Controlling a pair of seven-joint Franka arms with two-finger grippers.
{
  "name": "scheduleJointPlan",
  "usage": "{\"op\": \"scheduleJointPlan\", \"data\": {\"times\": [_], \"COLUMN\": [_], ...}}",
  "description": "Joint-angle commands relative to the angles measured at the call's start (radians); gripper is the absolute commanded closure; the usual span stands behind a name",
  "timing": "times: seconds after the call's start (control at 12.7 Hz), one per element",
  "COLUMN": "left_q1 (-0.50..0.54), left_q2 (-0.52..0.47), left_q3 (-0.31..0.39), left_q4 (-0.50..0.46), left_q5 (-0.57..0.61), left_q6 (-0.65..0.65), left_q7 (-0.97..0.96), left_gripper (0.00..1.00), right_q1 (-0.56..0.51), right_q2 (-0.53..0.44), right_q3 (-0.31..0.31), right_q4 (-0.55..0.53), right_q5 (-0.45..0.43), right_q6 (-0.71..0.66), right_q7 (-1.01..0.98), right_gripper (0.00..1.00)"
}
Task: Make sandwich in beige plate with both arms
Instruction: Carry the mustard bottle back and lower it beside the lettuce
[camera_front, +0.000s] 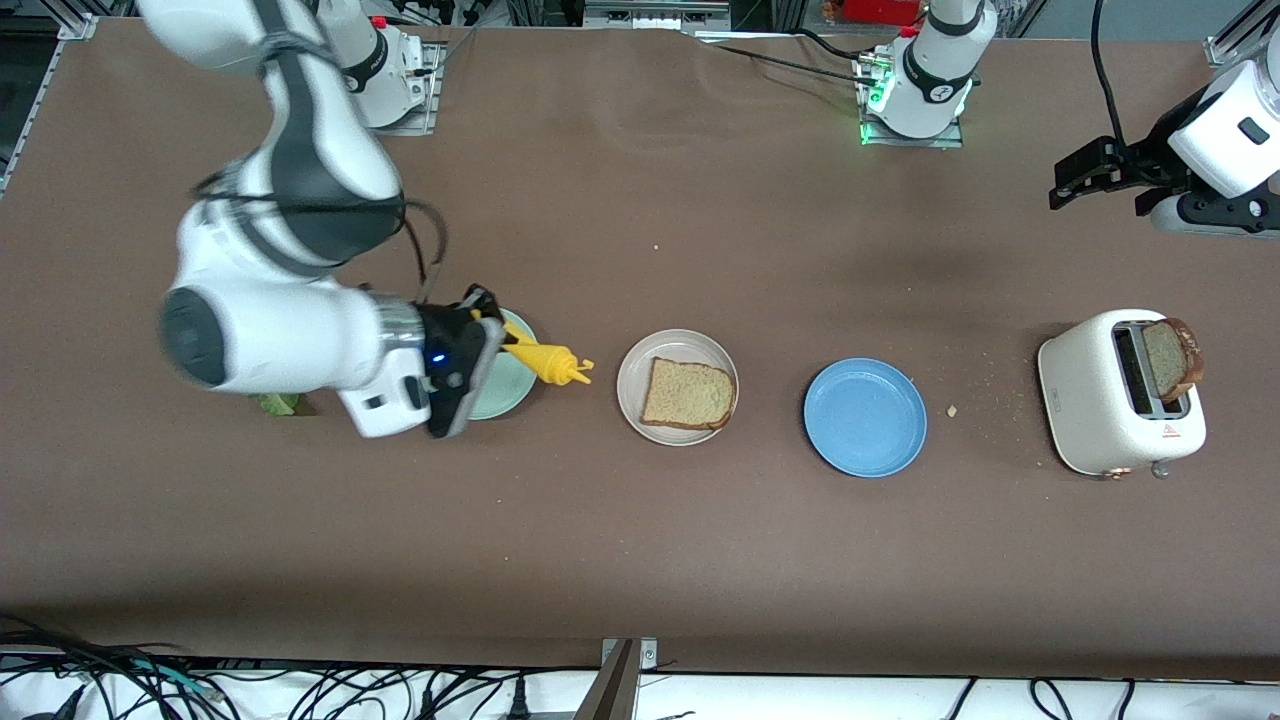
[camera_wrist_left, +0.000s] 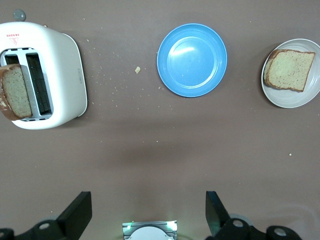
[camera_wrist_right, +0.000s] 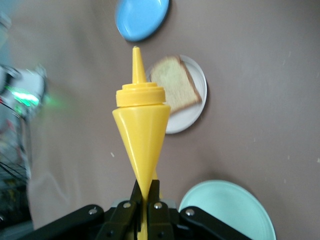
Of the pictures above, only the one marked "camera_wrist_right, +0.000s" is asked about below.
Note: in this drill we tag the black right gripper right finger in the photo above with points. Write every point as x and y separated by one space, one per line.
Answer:
160 220

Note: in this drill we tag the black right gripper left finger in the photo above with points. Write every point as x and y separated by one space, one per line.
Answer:
120 220

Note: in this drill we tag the yellow squeeze bottle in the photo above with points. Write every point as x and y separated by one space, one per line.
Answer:
140 130

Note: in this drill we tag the light bread slice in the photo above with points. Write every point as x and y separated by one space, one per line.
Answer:
175 82

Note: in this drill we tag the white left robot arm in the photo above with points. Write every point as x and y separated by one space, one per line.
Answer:
27 82

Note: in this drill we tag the mint green plate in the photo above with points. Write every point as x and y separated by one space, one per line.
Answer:
225 207

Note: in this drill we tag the beige plate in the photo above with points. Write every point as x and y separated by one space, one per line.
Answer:
185 120

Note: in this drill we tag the blue plate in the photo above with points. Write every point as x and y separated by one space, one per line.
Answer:
142 17

